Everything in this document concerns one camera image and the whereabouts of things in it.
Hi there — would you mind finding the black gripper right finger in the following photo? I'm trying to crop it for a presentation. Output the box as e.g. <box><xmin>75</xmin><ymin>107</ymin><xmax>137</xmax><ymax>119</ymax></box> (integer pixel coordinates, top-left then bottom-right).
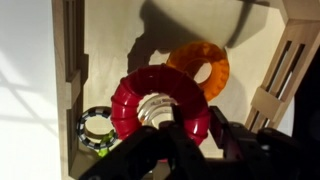
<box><xmin>208</xmin><ymin>105</ymin><xmax>258</xmax><ymax>160</ymax></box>

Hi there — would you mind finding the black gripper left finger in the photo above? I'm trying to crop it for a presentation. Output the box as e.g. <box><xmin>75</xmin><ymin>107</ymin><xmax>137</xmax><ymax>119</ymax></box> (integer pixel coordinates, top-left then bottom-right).
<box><xmin>159</xmin><ymin>103</ymin><xmax>208</xmax><ymax>180</ymax></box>

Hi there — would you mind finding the red ribbed plastic ring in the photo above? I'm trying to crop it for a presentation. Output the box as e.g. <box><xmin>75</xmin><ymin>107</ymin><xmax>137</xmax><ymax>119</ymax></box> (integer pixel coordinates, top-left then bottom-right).
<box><xmin>110</xmin><ymin>63</ymin><xmax>212</xmax><ymax>148</ymax></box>

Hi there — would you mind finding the light wooden slatted tray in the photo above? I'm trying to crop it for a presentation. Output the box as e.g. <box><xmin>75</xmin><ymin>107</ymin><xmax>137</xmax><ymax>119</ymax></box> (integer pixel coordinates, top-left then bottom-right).
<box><xmin>50</xmin><ymin>0</ymin><xmax>320</xmax><ymax>180</ymax></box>

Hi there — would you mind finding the lime green plastic piece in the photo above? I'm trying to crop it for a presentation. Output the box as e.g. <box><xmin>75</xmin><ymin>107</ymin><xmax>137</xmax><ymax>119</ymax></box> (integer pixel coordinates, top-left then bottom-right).
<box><xmin>96</xmin><ymin>130</ymin><xmax>118</xmax><ymax>158</ymax></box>

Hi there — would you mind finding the clear transparent plastic ring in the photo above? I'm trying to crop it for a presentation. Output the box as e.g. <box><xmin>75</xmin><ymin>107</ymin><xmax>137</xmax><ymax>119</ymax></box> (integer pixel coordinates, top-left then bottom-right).
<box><xmin>136</xmin><ymin>93</ymin><xmax>179</xmax><ymax>130</ymax></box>

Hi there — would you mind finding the orange translucent plastic ring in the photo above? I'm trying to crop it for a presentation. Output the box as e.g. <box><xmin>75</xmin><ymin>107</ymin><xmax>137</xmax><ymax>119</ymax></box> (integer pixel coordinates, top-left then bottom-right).
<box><xmin>165</xmin><ymin>40</ymin><xmax>231</xmax><ymax>103</ymax></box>

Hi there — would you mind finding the black white checkered ring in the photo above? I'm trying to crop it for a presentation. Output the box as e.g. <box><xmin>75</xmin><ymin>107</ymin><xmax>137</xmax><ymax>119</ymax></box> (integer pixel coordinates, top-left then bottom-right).
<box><xmin>75</xmin><ymin>105</ymin><xmax>118</xmax><ymax>151</ymax></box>

